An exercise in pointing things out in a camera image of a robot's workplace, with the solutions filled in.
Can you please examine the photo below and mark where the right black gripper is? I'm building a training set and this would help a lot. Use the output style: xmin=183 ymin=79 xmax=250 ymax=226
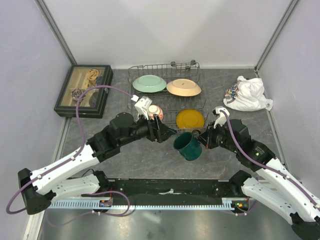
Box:
xmin=195 ymin=120 xmax=239 ymax=153

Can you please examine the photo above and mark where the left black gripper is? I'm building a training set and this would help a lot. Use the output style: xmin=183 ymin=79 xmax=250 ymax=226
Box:
xmin=119 ymin=110 xmax=178 ymax=147

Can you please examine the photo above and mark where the dark green mug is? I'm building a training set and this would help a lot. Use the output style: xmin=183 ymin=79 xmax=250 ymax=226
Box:
xmin=173 ymin=132 xmax=202 ymax=161

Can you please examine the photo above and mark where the yellow patterned plate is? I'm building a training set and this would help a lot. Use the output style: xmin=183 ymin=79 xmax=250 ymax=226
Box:
xmin=176 ymin=109 xmax=205 ymax=129

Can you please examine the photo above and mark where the red patterned small bowl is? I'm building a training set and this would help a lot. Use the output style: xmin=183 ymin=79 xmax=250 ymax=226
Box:
xmin=147 ymin=104 xmax=164 ymax=121

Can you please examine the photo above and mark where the beige bird plate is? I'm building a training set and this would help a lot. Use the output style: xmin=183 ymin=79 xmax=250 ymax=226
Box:
xmin=166 ymin=79 xmax=202 ymax=97

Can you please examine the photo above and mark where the mint green plate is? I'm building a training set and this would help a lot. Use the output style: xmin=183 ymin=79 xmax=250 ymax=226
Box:
xmin=132 ymin=75 xmax=167 ymax=93

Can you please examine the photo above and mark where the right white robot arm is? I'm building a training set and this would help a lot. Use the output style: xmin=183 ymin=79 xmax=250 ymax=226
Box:
xmin=197 ymin=119 xmax=320 ymax=240

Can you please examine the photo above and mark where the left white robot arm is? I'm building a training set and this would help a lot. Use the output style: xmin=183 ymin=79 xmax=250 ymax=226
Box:
xmin=17 ymin=112 xmax=177 ymax=215

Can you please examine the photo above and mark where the crumpled white printed cloth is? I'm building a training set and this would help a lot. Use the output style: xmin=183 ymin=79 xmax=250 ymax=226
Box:
xmin=223 ymin=75 xmax=273 ymax=112

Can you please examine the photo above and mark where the black glass-lid jewelry box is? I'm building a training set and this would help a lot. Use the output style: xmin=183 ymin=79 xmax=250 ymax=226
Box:
xmin=54 ymin=64 xmax=113 ymax=119

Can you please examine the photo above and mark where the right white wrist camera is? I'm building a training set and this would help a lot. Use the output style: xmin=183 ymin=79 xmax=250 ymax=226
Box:
xmin=212 ymin=106 xmax=230 ymax=129

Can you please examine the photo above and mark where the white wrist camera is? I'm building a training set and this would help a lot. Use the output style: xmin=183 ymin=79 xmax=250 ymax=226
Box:
xmin=212 ymin=106 xmax=230 ymax=129
xmin=131 ymin=95 xmax=152 ymax=120

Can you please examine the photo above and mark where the grey wire dish rack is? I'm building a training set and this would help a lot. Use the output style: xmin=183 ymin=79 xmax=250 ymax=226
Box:
xmin=127 ymin=59 xmax=210 ymax=132

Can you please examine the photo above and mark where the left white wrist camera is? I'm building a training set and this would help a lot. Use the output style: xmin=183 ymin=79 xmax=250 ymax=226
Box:
xmin=131 ymin=95 xmax=152 ymax=120

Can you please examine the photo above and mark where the grey slotted cable duct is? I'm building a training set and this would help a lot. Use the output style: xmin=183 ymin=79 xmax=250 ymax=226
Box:
xmin=49 ymin=194 xmax=246 ymax=211

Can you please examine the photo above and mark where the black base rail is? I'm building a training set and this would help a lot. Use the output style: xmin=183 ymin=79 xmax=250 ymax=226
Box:
xmin=97 ymin=170 xmax=251 ymax=201

